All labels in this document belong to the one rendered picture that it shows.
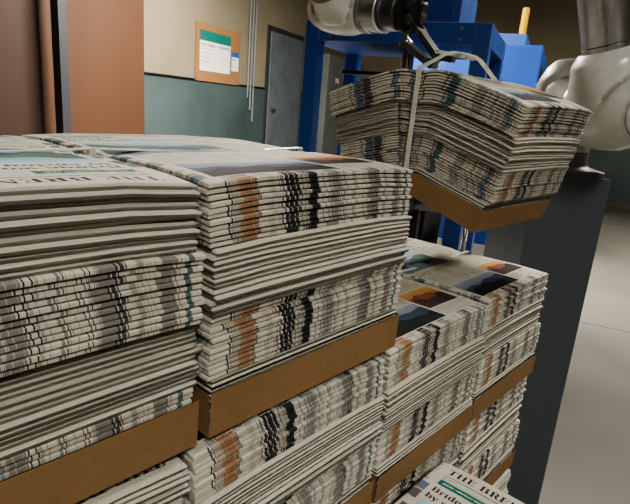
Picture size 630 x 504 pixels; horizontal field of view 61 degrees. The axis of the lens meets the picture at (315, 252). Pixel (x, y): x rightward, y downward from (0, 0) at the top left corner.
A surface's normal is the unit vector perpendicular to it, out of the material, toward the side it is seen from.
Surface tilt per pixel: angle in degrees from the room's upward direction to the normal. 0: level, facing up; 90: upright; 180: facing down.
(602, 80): 88
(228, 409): 92
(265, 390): 93
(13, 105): 90
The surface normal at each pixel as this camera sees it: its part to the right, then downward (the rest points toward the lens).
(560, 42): -0.41, 0.21
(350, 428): 0.74, 0.23
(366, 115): -0.71, 0.14
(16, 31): 0.91, 0.18
